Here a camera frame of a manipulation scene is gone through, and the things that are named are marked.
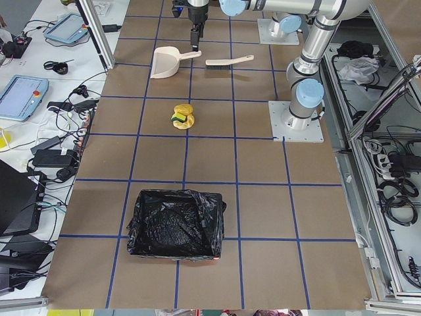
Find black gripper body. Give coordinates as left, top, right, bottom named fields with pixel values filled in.
left=187, top=0, right=209, bottom=24

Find beige hand brush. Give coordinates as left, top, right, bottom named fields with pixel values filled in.
left=205, top=55, right=255, bottom=70

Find beige plastic dustpan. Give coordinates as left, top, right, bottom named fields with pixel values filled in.
left=150, top=46, right=202, bottom=79

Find yellow trash piece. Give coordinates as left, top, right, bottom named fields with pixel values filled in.
left=171, top=104, right=195, bottom=130

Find green yellow sponge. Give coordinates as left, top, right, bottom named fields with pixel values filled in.
left=171, top=113, right=187, bottom=123

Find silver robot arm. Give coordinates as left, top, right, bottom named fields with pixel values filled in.
left=219, top=0, right=370, bottom=131
left=270, top=12, right=302, bottom=38

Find bin with black bag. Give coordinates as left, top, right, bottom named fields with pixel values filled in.
left=127, top=190, right=226, bottom=261

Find blue teach pendant far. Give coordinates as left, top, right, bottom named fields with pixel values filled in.
left=44, top=13, right=88, bottom=44

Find blue teach pendant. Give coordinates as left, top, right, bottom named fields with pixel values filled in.
left=1, top=75, right=49, bottom=122
left=44, top=13, right=88, bottom=44

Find black tape roll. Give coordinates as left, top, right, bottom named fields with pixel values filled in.
left=53, top=63, right=68, bottom=75

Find black scissors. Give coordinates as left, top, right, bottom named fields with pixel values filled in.
left=43, top=59, right=74, bottom=72

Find white crumpled cloth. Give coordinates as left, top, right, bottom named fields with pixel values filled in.
left=338, top=57, right=379, bottom=85

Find power strip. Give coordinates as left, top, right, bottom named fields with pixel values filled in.
left=73, top=108, right=96, bottom=157

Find blue teach pendant near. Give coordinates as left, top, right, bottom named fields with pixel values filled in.
left=1, top=75, right=49, bottom=122

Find black power adapter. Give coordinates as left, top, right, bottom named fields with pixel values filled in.
left=32, top=149, right=79, bottom=168

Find black laptop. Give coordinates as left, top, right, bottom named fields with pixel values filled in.
left=1, top=161, right=46, bottom=236

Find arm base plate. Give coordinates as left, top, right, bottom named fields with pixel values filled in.
left=257, top=15, right=302, bottom=45
left=268, top=101, right=324, bottom=143

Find aluminium frame post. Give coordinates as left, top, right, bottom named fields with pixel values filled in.
left=75, top=0, right=115, bottom=71

